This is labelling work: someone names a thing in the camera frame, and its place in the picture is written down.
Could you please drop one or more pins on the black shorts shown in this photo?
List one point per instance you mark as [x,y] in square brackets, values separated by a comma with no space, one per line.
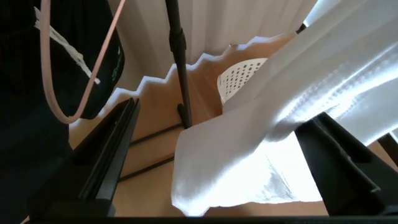
[25,124]

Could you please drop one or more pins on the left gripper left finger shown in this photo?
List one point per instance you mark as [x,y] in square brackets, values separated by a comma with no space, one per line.
[93,174]

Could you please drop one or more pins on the beige curtain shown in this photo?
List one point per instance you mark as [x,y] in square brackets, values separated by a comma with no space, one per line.
[217,21]

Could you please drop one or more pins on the pink clothes hanger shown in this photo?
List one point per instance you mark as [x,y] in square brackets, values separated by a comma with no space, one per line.
[45,77]

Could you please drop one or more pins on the white laundry basket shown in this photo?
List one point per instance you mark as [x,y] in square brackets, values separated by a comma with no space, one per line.
[236,77]

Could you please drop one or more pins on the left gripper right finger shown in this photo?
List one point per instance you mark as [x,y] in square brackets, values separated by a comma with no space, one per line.
[342,174]

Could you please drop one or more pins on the black clothes rack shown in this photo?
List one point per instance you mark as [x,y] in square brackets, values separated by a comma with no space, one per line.
[178,46]

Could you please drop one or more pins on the white garment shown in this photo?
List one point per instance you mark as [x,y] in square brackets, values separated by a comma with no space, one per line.
[233,155]

